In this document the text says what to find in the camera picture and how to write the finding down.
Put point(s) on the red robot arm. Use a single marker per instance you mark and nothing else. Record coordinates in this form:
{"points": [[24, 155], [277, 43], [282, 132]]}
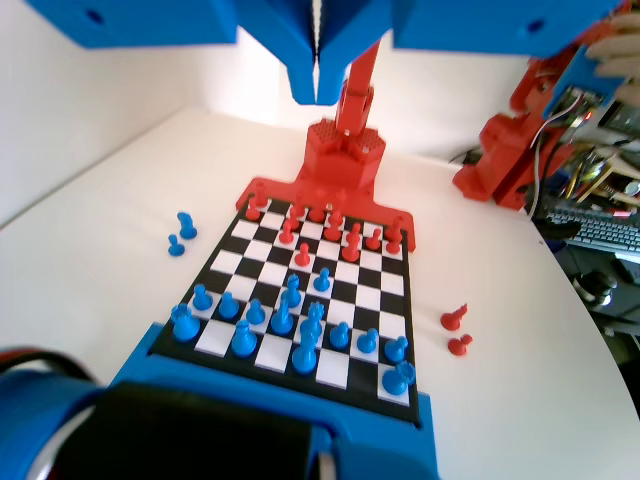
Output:
{"points": [[340, 160]]}

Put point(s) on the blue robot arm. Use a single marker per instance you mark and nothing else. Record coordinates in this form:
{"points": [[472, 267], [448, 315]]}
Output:
{"points": [[30, 415]]}

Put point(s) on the red chess pieces on board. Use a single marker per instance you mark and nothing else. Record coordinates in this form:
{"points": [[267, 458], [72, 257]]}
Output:
{"points": [[387, 210]]}

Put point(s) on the red chess rook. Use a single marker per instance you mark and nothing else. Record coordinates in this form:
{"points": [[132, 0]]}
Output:
{"points": [[395, 227], [257, 201]]}

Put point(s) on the red chess pawn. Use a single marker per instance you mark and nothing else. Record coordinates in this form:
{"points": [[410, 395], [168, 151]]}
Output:
{"points": [[372, 241], [302, 257], [292, 225], [459, 346], [354, 231], [253, 214], [392, 246], [286, 237]]}

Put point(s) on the blue chess pawn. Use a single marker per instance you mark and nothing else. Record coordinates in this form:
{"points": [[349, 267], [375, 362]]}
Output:
{"points": [[340, 337], [255, 314], [368, 344], [202, 300], [175, 247], [322, 282], [228, 307], [396, 351]]}

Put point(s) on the red chess king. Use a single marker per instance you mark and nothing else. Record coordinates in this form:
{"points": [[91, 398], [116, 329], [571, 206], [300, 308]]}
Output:
{"points": [[298, 210]]}

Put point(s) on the red chess queen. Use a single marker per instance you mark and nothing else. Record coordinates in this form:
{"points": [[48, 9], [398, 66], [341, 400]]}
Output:
{"points": [[316, 212]]}

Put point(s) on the blue chess bishop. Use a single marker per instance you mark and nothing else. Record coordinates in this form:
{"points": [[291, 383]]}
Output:
{"points": [[292, 290], [244, 342]]}

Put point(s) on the blue chess rook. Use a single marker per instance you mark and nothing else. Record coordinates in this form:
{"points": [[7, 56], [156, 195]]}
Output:
{"points": [[186, 325], [399, 380]]}

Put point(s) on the blue chess queen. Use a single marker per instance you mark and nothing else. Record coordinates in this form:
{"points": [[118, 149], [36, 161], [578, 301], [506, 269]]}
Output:
{"points": [[312, 317]]}

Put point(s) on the row of blue chess pieces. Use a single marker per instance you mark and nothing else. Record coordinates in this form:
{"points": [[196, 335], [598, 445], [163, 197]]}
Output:
{"points": [[427, 440]]}

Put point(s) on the person's hand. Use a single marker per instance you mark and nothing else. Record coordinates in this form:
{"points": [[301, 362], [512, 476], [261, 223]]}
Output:
{"points": [[622, 50]]}

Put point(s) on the wooden desk shelf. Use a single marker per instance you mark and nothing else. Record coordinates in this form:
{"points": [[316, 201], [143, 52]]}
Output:
{"points": [[602, 180]]}

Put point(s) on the black computer keyboard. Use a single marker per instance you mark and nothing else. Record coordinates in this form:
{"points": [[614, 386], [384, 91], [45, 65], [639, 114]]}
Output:
{"points": [[600, 232]]}

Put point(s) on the black white chessboard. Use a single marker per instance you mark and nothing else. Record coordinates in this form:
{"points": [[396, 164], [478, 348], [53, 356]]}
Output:
{"points": [[375, 280]]}

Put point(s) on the black round gadget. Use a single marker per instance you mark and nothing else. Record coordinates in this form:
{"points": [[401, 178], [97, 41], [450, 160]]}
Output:
{"points": [[597, 290]]}

